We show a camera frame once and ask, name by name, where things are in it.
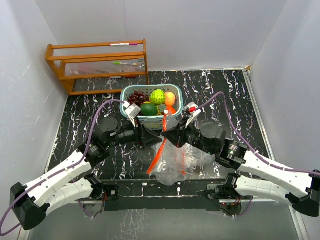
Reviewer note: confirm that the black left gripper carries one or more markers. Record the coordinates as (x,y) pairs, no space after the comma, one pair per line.
(148,138)

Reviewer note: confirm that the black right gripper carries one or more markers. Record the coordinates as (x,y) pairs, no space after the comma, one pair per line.
(176,135)

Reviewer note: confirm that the clear zip top bag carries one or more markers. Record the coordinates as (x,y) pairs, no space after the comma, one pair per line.
(171,164)

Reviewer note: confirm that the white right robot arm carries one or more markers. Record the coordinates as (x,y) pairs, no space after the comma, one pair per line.
(255,175)

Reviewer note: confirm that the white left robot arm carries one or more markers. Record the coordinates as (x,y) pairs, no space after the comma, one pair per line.
(70,181)

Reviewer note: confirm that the green avocado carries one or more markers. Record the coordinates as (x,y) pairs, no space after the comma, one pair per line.
(148,109)

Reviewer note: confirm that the orange peach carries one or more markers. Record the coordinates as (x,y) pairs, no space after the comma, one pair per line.
(170,98)

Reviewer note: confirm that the teal plastic basket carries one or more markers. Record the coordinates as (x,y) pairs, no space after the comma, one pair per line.
(155,122)

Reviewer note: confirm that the green custard apple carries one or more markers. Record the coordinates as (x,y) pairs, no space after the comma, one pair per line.
(157,97)

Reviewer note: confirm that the dark red grapes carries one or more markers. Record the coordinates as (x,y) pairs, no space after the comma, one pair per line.
(138,98)

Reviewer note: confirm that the green white marker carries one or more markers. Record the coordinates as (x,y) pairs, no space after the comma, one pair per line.
(124,63)

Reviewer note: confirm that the pink white marker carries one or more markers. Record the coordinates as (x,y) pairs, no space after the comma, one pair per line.
(124,44)

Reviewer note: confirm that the wooden rack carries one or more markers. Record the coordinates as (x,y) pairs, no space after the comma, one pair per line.
(72,62)

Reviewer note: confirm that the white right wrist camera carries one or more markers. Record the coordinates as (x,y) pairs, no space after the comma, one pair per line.
(192,112)

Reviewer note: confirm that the black metal base rail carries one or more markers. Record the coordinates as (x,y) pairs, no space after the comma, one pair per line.
(149,194)

